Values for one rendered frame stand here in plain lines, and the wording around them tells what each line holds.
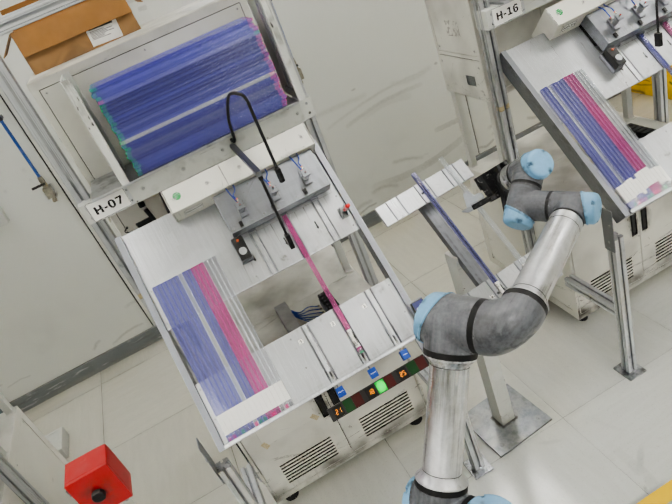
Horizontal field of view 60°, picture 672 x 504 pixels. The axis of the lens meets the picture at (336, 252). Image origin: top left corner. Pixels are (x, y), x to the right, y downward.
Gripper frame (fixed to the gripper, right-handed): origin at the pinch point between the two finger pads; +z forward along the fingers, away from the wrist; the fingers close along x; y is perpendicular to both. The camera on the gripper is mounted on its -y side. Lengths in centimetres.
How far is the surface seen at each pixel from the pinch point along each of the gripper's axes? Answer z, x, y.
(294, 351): 15, 70, -9
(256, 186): 16, 54, 40
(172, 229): 25, 82, 42
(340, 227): 17.4, 37.4, 15.8
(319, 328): 15, 60, -7
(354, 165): 186, -36, 55
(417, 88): 167, -91, 75
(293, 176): 15, 43, 37
